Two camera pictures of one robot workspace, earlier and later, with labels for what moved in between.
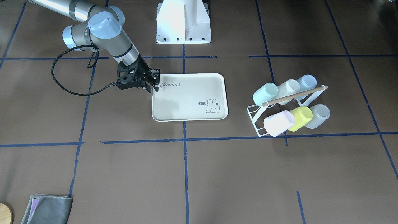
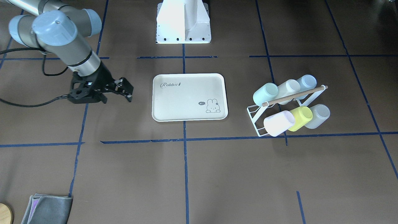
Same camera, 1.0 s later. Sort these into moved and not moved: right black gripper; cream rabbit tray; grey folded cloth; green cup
Moved: right black gripper
Not moved: green cup; cream rabbit tray; grey folded cloth
